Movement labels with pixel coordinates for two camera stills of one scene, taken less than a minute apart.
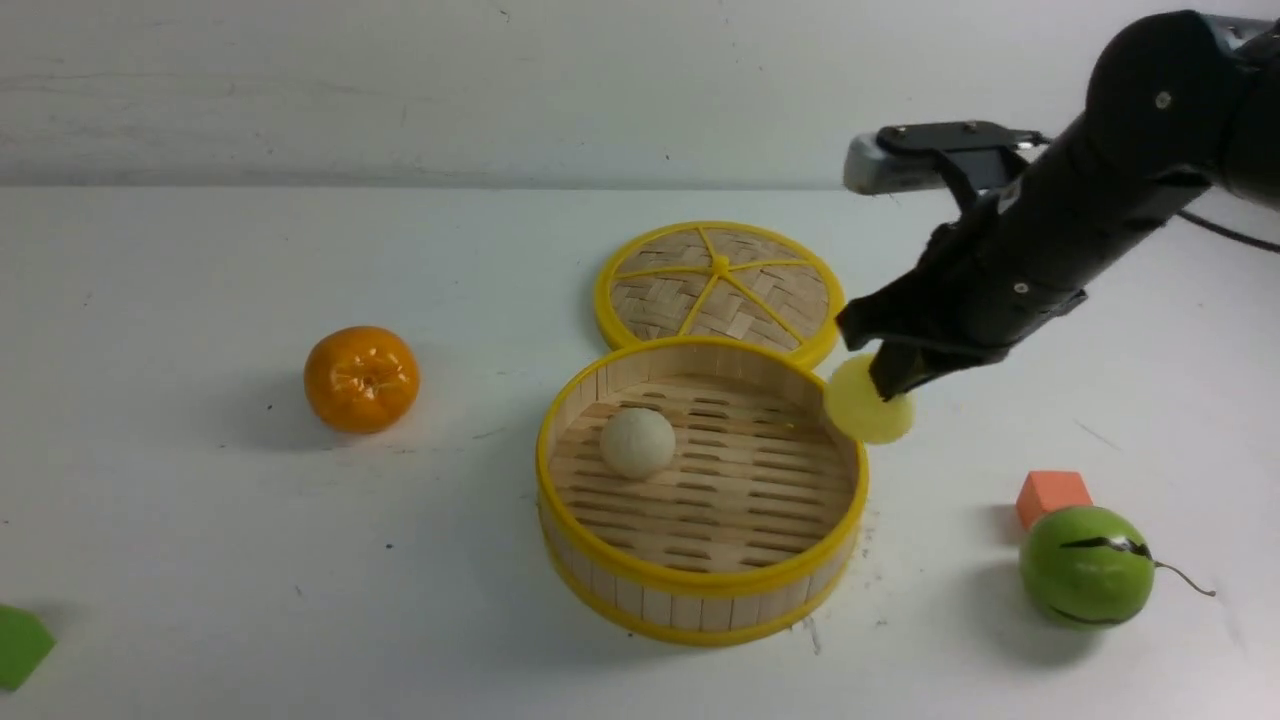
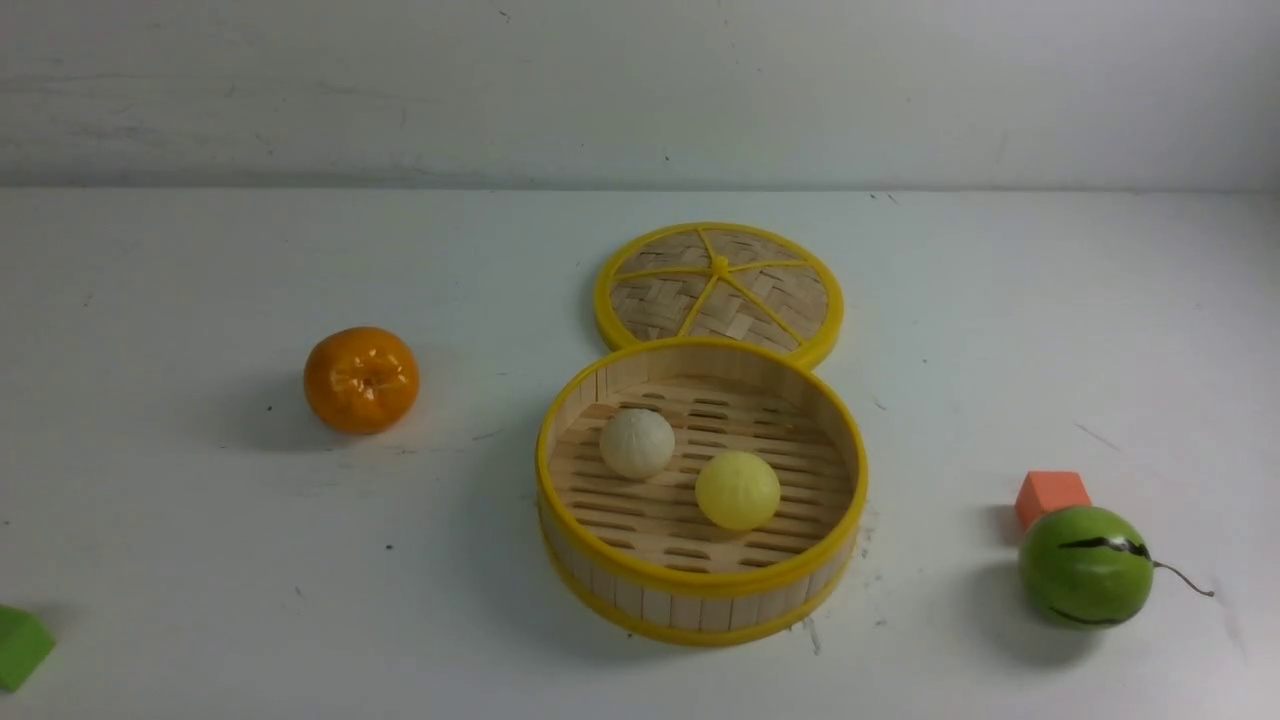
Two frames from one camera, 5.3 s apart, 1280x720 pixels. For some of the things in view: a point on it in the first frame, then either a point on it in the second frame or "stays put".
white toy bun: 638,444 stays put
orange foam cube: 1045,492 stays put
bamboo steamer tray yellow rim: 695,491 stays put
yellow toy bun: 855,405 to 737,490
